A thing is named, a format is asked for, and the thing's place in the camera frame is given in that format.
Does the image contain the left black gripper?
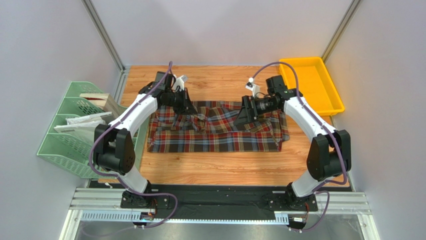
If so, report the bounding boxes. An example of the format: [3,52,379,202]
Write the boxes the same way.
[165,87,198,116]

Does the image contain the plaid long sleeve shirt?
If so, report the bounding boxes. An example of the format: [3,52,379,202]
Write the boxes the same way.
[146,101,290,154]

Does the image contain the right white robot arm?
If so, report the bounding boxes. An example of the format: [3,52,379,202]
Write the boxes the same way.
[234,75,351,210]

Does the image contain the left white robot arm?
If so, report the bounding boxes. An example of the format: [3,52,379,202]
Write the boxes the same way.
[88,70,197,208]

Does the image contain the yellow plastic tray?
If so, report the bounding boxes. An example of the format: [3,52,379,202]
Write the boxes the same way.
[280,56,345,116]

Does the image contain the wooden block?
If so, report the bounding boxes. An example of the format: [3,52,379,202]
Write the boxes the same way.
[79,93,125,118]

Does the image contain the white papers in plastic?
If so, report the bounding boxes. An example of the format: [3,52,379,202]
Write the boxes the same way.
[53,112,115,145]

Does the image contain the green file organizer rack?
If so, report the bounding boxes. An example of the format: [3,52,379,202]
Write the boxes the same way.
[37,81,103,179]

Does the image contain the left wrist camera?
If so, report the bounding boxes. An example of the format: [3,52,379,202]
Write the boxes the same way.
[171,74,188,92]

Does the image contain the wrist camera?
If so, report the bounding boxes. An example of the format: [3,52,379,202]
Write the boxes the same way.
[245,77,260,98]
[171,74,188,92]

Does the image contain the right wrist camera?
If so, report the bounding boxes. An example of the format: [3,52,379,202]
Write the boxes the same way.
[245,77,260,98]

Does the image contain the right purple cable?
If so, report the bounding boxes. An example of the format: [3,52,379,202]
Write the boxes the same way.
[248,61,349,233]

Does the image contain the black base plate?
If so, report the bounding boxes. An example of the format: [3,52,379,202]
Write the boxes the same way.
[88,179,319,221]

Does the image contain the aluminium frame rail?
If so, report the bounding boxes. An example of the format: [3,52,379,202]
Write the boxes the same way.
[59,184,379,240]

